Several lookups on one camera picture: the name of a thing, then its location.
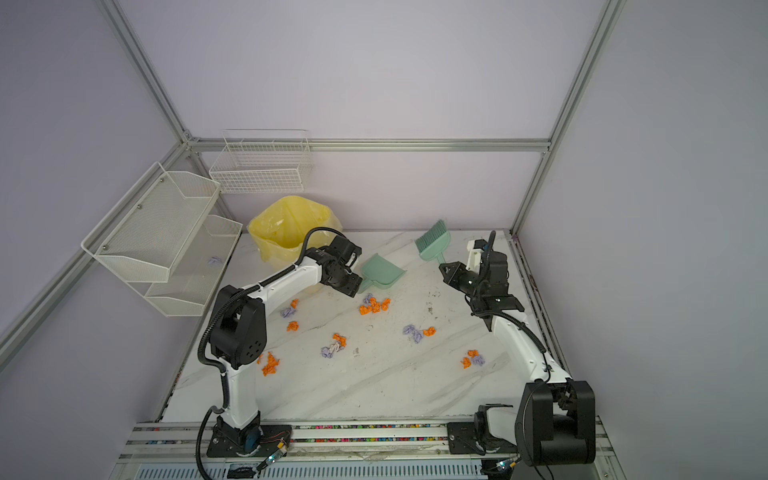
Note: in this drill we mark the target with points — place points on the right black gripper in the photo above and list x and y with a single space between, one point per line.
451 278

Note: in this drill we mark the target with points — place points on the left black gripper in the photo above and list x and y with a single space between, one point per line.
352 287

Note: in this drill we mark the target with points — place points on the green plastic dustpan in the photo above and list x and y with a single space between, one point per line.
378 272

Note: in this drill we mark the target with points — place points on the green hand brush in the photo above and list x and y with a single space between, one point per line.
432 244

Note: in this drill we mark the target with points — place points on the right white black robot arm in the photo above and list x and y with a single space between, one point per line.
554 420

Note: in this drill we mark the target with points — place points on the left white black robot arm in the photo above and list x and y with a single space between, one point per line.
236 335

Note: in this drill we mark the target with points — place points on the orange scrap cluster centre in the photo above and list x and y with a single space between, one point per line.
371 305

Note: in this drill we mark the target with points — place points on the bin with yellow bag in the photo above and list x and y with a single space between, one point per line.
279 230

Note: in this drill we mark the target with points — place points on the orange purple scrap right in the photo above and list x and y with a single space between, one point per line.
472 358

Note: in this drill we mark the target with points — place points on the purple orange scrap left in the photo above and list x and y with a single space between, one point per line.
287 313

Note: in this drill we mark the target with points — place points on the purple orange scrap pair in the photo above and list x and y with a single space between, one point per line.
416 334

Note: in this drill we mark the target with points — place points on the purple white orange scrap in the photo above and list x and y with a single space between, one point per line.
338 344

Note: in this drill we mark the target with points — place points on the orange scrap near left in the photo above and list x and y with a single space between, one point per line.
268 364

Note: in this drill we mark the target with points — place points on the white mesh two-tier shelf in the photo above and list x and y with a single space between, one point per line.
165 241

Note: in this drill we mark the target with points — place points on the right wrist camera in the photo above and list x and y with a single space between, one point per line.
475 250

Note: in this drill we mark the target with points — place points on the white wire basket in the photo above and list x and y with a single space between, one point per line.
263 161

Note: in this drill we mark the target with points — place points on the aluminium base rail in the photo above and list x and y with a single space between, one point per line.
374 449

